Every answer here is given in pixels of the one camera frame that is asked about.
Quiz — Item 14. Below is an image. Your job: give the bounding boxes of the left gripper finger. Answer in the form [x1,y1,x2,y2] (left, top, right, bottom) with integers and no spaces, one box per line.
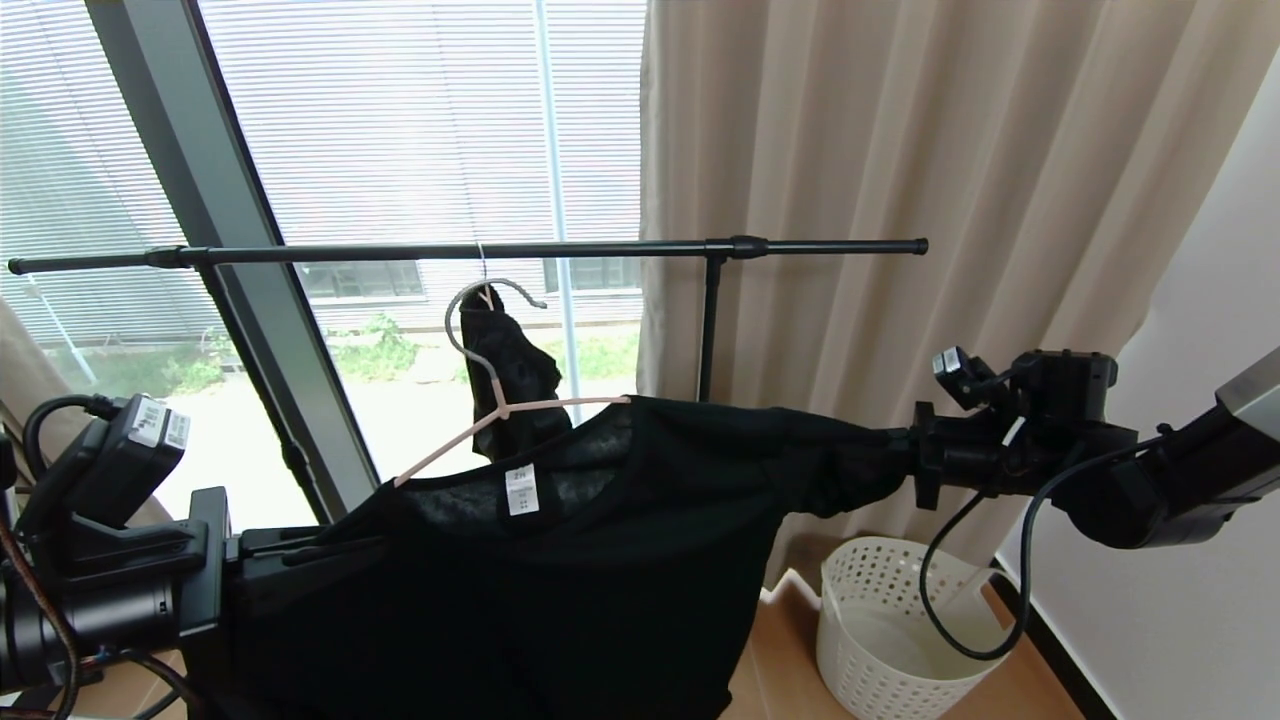
[240,525,336,553]
[285,538,391,571]

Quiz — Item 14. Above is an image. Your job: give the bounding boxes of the black cable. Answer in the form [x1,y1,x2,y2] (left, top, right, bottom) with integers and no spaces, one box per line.
[20,393,126,511]
[918,425,1171,663]

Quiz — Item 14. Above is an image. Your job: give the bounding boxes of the window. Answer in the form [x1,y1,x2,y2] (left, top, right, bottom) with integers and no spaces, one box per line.
[0,0,649,531]

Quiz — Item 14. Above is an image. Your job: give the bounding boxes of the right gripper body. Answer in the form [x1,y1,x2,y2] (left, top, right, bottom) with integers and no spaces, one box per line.
[912,400,1061,511]

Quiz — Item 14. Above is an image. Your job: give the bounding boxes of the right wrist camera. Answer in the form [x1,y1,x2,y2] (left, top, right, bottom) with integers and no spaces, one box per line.
[932,346,1016,413]

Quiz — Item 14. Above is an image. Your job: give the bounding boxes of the black garment with white label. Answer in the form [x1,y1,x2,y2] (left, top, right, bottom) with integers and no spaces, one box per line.
[200,395,916,720]

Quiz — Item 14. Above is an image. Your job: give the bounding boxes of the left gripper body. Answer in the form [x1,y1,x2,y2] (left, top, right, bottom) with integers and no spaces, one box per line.
[25,488,233,686]

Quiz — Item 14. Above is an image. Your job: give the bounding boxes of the white laundry basket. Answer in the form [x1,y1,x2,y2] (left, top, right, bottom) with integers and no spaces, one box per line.
[815,537,1021,720]

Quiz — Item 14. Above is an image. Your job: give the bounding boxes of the black drawstring garment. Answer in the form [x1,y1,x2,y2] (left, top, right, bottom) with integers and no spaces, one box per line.
[458,283,573,463]

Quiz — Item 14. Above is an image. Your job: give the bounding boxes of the black clothes rack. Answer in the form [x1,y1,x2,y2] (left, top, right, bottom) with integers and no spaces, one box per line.
[7,236,931,531]

